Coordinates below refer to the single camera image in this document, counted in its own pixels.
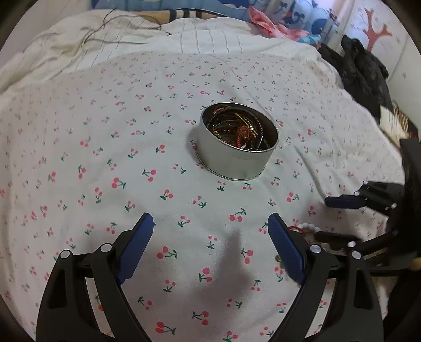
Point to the striped brown bag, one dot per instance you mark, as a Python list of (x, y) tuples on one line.
[(403, 121)]

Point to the light blue cloth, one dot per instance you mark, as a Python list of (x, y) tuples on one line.
[(309, 38)]

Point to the tan black striped pillow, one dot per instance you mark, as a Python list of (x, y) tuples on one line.
[(184, 13)]

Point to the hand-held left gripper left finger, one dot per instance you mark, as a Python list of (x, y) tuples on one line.
[(138, 243)]

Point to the whale print curtain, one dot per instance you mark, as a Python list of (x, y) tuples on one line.
[(315, 19)]

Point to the white striped duvet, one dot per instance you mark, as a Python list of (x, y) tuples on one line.
[(210, 36)]

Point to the round silver tin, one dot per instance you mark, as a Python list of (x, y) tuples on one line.
[(236, 164)]

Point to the pink patterned cloth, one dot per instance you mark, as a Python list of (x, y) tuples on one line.
[(263, 18)]

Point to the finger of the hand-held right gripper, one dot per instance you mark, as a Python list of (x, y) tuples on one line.
[(343, 201), (332, 237)]

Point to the pile of jewelry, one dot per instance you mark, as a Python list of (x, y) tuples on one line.
[(236, 131)]

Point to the cherry print bedsheet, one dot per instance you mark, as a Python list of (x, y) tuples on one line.
[(131, 148)]

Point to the white paper bag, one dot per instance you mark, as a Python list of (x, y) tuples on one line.
[(388, 116)]

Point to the white wardrobe with tree sticker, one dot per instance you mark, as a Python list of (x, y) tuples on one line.
[(398, 39)]

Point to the black jacket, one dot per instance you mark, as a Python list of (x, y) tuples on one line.
[(358, 69)]

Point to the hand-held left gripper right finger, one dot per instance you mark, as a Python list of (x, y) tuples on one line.
[(284, 245)]

